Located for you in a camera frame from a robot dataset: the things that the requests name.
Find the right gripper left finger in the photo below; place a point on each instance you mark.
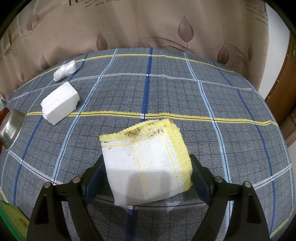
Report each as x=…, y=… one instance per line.
x=94, y=181

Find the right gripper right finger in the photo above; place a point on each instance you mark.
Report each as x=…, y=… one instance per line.
x=201, y=178

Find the yellow-edged white dishcloth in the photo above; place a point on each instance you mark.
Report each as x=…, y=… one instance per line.
x=146, y=162

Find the grey plaid tablecloth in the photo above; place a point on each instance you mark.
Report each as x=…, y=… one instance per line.
x=224, y=121

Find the white foam block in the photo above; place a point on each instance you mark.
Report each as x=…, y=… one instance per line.
x=59, y=103

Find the green printed box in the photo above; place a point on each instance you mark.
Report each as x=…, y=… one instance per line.
x=13, y=223

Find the steel bowl upside down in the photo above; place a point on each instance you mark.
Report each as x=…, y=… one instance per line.
x=11, y=127

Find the small white crumpled wad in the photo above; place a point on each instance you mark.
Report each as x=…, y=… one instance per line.
x=65, y=71

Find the beige leaf-pattern curtain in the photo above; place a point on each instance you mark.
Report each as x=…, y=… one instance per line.
x=44, y=33

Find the brown wooden door frame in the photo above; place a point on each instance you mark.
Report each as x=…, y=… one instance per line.
x=281, y=98

